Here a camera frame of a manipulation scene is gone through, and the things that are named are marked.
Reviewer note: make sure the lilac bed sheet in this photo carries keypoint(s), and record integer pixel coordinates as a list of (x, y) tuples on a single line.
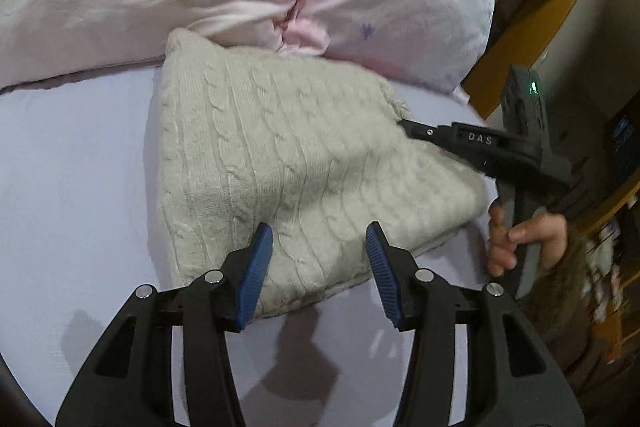
[(75, 217)]

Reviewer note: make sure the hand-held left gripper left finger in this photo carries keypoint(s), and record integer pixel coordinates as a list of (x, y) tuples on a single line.
[(254, 267)]

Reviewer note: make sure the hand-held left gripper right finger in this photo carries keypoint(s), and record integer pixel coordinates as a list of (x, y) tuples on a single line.
[(382, 269)]

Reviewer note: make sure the wooden shelf unit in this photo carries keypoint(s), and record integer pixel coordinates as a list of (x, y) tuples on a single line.
[(560, 12)]

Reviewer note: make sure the brown fuzzy sleeve forearm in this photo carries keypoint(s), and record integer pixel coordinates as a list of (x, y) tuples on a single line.
[(575, 307)]

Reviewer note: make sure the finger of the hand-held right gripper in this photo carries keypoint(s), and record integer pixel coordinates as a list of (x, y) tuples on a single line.
[(452, 142)]

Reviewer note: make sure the person's right hand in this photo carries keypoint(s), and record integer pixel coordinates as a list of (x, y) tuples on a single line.
[(525, 237)]

